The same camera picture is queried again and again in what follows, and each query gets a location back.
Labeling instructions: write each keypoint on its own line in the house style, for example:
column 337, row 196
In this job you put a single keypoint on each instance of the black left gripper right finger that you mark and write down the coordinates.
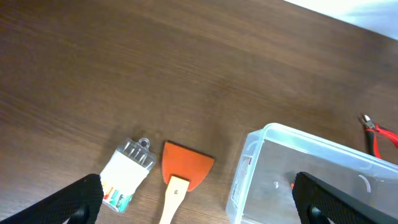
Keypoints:
column 318, row 202

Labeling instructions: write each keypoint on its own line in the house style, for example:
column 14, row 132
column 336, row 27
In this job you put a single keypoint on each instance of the red handled pliers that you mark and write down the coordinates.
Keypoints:
column 371, row 131

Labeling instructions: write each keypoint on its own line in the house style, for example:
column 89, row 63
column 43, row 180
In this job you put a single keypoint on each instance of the clear plastic storage box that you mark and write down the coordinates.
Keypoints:
column 261, row 190

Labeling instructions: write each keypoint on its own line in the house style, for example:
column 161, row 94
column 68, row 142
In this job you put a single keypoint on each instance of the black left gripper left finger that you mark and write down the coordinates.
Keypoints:
column 77, row 203

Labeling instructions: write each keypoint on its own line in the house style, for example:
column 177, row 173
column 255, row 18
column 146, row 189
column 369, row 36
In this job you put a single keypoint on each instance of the orange scraper with wooden handle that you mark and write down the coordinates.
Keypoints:
column 183, row 169

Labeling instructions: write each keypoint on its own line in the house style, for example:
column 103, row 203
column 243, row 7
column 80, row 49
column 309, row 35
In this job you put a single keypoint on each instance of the clear case of coloured bits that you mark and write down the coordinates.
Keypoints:
column 129, row 165

